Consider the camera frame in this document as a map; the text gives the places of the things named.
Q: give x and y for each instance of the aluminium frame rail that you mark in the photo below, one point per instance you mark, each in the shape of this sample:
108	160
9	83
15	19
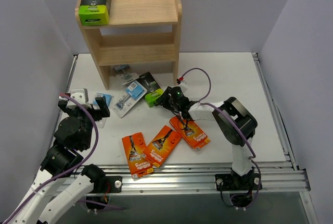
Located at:
200	178

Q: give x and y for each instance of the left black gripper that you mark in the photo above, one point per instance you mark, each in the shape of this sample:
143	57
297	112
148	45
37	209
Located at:
85	110

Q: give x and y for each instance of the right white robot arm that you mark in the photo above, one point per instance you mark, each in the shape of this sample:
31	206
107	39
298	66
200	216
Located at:
236	123

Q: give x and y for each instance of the blue razor blister under shelf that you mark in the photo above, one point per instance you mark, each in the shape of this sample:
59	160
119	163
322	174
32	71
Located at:
125	74

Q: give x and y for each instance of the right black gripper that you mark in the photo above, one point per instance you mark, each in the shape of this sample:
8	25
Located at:
168	98

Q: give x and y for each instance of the blue razor blister middle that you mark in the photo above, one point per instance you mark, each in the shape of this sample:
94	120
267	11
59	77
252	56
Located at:
133	93

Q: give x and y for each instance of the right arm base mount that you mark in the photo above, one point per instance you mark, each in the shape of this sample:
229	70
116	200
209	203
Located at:
229	182

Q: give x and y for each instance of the orange fusion box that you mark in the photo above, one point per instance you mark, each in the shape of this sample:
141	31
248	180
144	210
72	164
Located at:
194	136
158	150
134	146

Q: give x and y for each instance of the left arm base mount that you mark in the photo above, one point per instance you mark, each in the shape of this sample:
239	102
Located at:
102	183

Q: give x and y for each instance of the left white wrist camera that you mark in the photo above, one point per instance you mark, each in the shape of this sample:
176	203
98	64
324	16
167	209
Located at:
80	95

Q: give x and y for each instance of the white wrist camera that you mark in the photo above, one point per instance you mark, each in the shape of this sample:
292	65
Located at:
80	95
182	84

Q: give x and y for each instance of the green black razor box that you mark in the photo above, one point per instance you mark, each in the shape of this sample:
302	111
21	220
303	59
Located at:
154	91
94	12

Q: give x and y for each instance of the blue razor blister left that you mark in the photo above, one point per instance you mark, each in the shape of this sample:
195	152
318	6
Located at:
101	106

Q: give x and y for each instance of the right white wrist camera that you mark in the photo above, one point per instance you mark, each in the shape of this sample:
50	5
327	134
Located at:
182	84

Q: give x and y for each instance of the wooden two-tier shelf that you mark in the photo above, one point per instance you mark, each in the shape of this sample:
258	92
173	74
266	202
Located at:
110	50

